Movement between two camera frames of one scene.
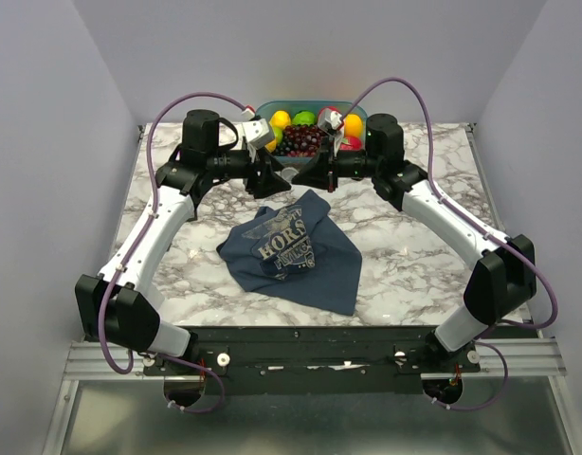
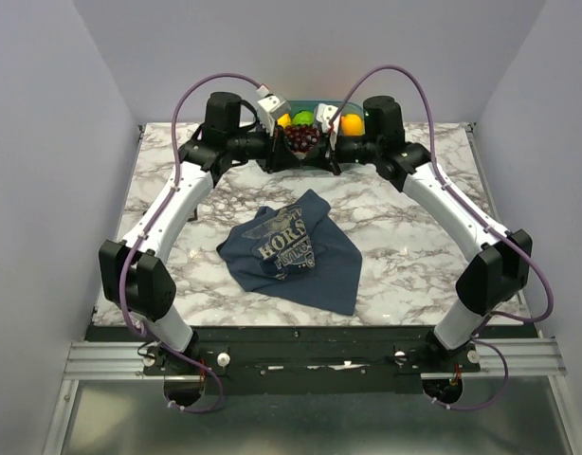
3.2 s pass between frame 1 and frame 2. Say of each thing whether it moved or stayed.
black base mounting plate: stayed
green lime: stayed
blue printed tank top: stayed
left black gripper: moved
